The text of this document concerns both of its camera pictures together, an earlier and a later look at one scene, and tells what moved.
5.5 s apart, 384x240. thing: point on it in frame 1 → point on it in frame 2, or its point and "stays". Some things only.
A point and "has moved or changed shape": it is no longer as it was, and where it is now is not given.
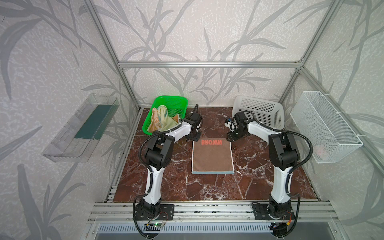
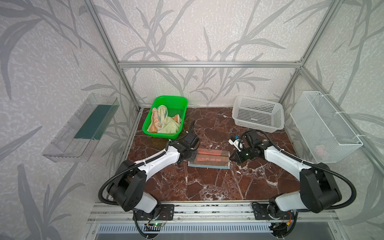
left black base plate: x=165 y=212 stays
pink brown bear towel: x=212 y=155 has moved or changed shape
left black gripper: x=195 y=133 → x=191 y=139
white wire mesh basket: x=331 y=137 stays
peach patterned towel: x=155 y=124 stays
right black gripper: x=233 y=135 → x=240 y=154
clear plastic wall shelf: x=76 y=139 stays
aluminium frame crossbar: x=210 y=64 stays
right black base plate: x=261 y=212 stays
